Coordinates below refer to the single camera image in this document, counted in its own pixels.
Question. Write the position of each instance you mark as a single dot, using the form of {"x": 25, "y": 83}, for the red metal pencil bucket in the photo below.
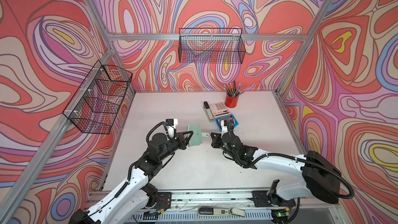
{"x": 231, "y": 101}

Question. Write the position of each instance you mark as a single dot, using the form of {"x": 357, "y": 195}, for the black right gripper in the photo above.
{"x": 216, "y": 139}

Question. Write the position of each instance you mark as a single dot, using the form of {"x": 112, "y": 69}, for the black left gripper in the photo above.
{"x": 181, "y": 142}

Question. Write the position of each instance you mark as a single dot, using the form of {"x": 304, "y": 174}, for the black wire basket left wall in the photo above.
{"x": 94, "y": 107}

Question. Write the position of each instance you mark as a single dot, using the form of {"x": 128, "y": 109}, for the black wire basket wall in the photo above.
{"x": 94, "y": 107}
{"x": 211, "y": 45}

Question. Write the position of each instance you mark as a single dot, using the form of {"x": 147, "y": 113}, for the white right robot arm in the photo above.
{"x": 312, "y": 175}

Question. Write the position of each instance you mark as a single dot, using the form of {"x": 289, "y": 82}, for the black wire basket back wall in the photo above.
{"x": 211, "y": 45}

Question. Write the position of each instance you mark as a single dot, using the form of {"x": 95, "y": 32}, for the stack of cards in tray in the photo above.
{"x": 229, "y": 118}

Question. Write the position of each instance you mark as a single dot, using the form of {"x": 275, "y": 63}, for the pink desk calculator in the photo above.
{"x": 218, "y": 109}

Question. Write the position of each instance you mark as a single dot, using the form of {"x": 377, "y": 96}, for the mint green card holder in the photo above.
{"x": 198, "y": 135}

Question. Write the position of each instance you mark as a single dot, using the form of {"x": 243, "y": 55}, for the beige stapler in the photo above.
{"x": 208, "y": 112}

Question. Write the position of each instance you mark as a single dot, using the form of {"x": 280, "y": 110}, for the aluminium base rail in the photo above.
{"x": 181, "y": 206}

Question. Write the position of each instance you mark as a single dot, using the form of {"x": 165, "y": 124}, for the blue plastic card tray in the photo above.
{"x": 218, "y": 125}

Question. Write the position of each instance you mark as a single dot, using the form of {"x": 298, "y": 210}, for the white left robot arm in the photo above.
{"x": 135, "y": 191}

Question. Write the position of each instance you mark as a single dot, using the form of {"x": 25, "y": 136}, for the grey handheld device on rail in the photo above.
{"x": 220, "y": 211}

